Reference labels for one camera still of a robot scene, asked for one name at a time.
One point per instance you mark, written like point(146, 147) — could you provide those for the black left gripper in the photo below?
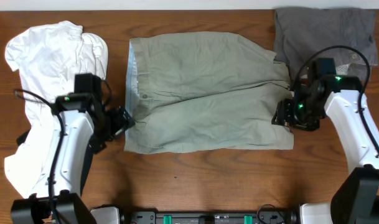
point(123, 120)

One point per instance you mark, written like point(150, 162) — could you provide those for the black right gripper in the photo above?
point(282, 113)

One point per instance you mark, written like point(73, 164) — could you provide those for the khaki green shorts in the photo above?
point(201, 91)

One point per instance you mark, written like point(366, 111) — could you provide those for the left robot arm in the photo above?
point(84, 126)

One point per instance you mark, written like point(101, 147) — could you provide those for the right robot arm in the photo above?
point(341, 99)

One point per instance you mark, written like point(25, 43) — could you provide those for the folded grey shorts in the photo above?
point(301, 32)

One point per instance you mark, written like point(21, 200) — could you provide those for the white shirt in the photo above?
point(47, 57)

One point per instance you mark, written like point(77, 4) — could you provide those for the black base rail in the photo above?
point(267, 214)

